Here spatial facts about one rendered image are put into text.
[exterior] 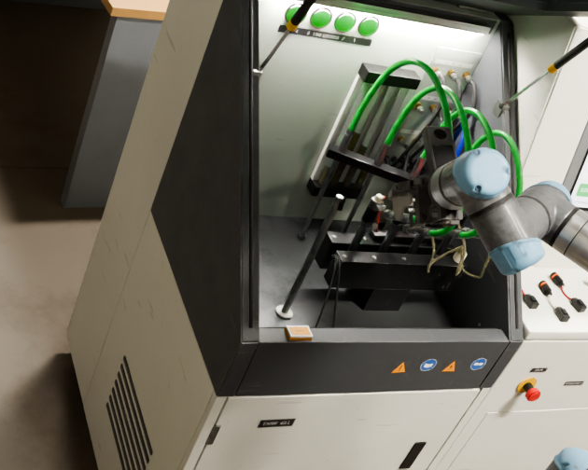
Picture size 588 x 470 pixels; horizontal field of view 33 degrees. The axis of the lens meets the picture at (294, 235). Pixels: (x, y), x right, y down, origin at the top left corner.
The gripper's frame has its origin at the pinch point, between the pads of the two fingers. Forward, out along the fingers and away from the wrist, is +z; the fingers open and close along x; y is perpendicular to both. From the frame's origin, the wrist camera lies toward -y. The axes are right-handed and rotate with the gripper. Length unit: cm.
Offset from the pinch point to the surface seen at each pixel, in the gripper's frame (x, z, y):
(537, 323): 42, 41, 22
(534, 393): 45, 51, 38
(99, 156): -56, 175, -40
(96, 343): -56, 107, 25
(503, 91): 35, 39, -31
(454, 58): 25, 44, -40
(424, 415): 19, 54, 43
